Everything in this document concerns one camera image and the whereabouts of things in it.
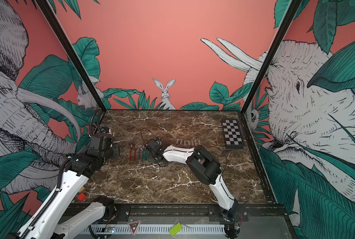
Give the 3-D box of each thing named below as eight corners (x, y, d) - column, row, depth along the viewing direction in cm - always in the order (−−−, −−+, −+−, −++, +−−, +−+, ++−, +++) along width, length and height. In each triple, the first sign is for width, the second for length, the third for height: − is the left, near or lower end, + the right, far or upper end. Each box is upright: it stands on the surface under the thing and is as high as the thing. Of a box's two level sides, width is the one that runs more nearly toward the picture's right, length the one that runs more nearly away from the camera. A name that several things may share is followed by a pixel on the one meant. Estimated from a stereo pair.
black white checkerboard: (225, 148, 102) (227, 145, 98) (220, 122, 117) (221, 119, 114) (243, 148, 102) (245, 145, 99) (235, 122, 117) (237, 119, 114)
